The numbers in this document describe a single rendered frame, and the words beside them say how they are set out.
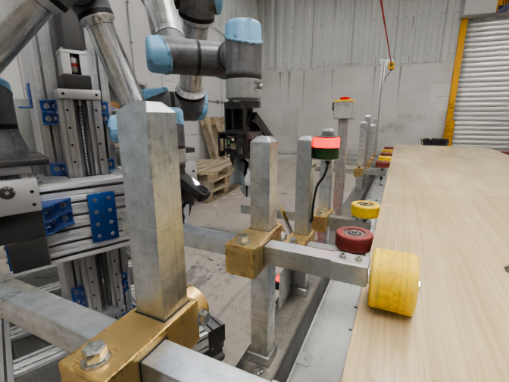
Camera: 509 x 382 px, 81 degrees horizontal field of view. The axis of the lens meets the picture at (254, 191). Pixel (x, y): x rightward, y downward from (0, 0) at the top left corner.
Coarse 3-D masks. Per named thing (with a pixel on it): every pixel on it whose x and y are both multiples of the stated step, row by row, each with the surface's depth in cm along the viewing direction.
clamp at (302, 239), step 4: (292, 232) 76; (312, 232) 76; (288, 236) 73; (292, 236) 73; (296, 236) 73; (300, 236) 73; (304, 236) 73; (308, 236) 73; (312, 236) 75; (316, 236) 78; (288, 240) 71; (300, 240) 71; (304, 240) 71; (308, 240) 72; (312, 240) 76; (316, 240) 77; (296, 244) 69; (300, 244) 69; (304, 244) 69
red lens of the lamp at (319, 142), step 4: (316, 140) 67; (320, 140) 66; (324, 140) 66; (328, 140) 65; (332, 140) 66; (336, 140) 66; (316, 144) 67; (320, 144) 66; (324, 144) 66; (328, 144) 66; (332, 144) 66; (336, 144) 66
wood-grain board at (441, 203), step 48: (384, 192) 105; (432, 192) 105; (480, 192) 105; (384, 240) 63; (432, 240) 63; (480, 240) 63; (432, 288) 45; (480, 288) 45; (384, 336) 35; (432, 336) 35; (480, 336) 35
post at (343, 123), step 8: (344, 120) 112; (344, 128) 113; (344, 136) 114; (344, 144) 114; (344, 152) 115; (336, 160) 117; (344, 160) 116; (336, 168) 117; (344, 168) 116; (336, 176) 118; (344, 176) 118; (336, 184) 119; (344, 184) 121; (336, 192) 119; (336, 200) 120; (336, 208) 121
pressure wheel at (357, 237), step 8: (336, 232) 66; (344, 232) 67; (352, 232) 66; (360, 232) 67; (368, 232) 66; (336, 240) 66; (344, 240) 64; (352, 240) 63; (360, 240) 62; (368, 240) 63; (344, 248) 64; (352, 248) 63; (360, 248) 63; (368, 248) 63
